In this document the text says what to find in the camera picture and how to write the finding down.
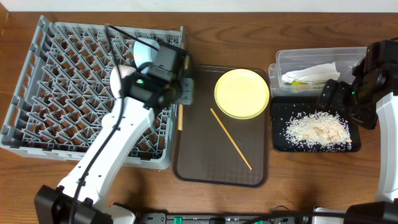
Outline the brown plastic tray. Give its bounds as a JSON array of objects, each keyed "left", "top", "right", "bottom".
[{"left": 173, "top": 65, "right": 271, "bottom": 188}]

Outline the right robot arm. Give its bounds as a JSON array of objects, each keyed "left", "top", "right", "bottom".
[{"left": 317, "top": 38, "right": 397, "bottom": 223}]

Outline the yellow plate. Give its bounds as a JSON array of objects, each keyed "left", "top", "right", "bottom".
[{"left": 214, "top": 68, "right": 271, "bottom": 119}]

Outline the black waste bin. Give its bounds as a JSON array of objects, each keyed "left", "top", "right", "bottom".
[{"left": 271, "top": 96, "right": 361, "bottom": 152}]

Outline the spilled rice pile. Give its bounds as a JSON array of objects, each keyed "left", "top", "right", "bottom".
[{"left": 283, "top": 111, "right": 353, "bottom": 151}]

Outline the clear plastic bin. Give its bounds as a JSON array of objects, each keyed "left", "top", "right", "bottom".
[{"left": 269, "top": 47, "right": 367, "bottom": 97}]

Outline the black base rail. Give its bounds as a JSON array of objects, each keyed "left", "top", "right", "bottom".
[{"left": 136, "top": 205, "right": 346, "bottom": 224}]

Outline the light blue bowl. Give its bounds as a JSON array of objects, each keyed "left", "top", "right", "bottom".
[{"left": 133, "top": 37, "right": 160, "bottom": 68}]

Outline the grey dishwasher rack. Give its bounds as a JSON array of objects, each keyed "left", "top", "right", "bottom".
[{"left": 1, "top": 17, "right": 185, "bottom": 161}]

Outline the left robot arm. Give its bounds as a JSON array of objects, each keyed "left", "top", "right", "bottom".
[{"left": 34, "top": 42, "right": 193, "bottom": 223}]

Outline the green snack wrapper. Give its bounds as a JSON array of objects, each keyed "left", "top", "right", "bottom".
[{"left": 292, "top": 81, "right": 325, "bottom": 92}]

